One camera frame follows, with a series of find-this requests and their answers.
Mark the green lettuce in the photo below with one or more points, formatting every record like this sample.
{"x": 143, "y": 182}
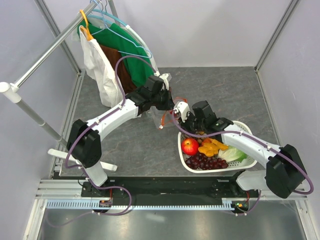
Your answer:
{"x": 231, "y": 154}

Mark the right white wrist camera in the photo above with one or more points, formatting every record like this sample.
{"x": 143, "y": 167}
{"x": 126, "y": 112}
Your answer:
{"x": 183, "y": 109}

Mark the brown garment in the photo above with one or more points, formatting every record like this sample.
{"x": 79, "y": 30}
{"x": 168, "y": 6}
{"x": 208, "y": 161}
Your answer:
{"x": 113, "y": 56}

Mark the white shirt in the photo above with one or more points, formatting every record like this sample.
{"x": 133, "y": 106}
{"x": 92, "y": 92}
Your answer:
{"x": 99, "y": 68}

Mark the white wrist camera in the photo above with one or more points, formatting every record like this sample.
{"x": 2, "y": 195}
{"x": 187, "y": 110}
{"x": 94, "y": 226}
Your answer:
{"x": 166, "y": 77}
{"x": 183, "y": 109}

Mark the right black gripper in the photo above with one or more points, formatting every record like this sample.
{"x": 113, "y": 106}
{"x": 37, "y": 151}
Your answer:
{"x": 189, "y": 115}

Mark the purple grape bunch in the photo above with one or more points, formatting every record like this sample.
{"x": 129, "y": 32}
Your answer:
{"x": 200, "y": 162}

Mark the red apple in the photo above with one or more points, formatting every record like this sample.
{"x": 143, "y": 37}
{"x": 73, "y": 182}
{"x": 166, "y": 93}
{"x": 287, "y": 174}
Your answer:
{"x": 189, "y": 146}

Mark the brown longan cluster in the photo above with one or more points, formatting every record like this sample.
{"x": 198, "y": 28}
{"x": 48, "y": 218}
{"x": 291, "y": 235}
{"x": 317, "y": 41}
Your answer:
{"x": 198, "y": 136}

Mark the green shirt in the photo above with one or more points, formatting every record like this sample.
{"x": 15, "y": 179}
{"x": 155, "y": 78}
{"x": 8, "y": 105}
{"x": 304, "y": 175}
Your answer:
{"x": 138, "y": 70}

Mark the white plastic basket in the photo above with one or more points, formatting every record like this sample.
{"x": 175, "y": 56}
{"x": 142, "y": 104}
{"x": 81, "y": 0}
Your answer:
{"x": 249, "y": 162}

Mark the grey cable duct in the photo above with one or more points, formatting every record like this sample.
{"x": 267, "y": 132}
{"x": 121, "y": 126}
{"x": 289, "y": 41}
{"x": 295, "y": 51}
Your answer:
{"x": 90, "y": 204}

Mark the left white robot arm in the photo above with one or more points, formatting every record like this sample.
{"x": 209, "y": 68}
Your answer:
{"x": 84, "y": 142}

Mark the blue wire hanger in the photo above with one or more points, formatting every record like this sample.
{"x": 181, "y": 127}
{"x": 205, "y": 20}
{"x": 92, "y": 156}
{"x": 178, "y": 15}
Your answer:
{"x": 102, "y": 10}

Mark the metal clothes rack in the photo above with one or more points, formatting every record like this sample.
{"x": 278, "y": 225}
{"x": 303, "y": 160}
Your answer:
{"x": 24, "y": 35}

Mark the orange hanger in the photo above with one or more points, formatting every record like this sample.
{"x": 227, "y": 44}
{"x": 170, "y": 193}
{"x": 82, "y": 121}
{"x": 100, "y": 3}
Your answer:
{"x": 86, "y": 25}

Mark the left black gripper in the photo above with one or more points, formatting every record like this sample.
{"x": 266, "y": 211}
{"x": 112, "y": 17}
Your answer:
{"x": 169, "y": 104}

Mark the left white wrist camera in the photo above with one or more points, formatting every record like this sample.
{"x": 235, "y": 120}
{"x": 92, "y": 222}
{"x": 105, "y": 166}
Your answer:
{"x": 166, "y": 77}

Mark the clear zip top bag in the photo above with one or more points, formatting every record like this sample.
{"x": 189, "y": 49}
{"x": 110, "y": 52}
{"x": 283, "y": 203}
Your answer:
{"x": 161, "y": 118}

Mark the yellow ginger root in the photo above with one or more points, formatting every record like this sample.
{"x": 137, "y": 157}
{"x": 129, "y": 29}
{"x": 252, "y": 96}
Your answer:
{"x": 211, "y": 147}

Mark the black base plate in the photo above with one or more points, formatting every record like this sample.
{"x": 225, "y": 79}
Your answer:
{"x": 181, "y": 189}

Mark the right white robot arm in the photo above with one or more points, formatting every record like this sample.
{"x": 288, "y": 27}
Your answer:
{"x": 283, "y": 168}

